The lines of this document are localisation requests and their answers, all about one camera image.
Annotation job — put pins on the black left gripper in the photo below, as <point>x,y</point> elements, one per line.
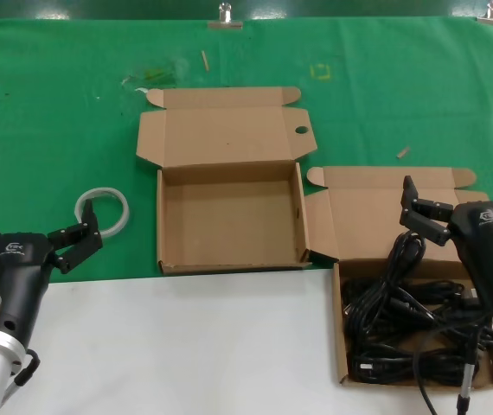
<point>21,268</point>

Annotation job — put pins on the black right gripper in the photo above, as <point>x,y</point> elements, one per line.
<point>484,242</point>

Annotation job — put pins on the open brown cardboard box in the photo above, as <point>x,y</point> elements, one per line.
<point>367,207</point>
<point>229,216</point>

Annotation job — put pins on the short wooden stick piece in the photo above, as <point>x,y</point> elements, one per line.
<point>403,152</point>

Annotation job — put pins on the clear adhesive tape roll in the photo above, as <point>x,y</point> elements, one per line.
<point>123,214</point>

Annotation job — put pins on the green table cloth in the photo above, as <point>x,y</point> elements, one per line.
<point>56,129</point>

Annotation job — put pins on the clear plastic wrapper scrap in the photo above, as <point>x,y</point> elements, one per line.
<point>155,73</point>

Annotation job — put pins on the thin long wooden stick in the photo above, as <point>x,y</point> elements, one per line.
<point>205,60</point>

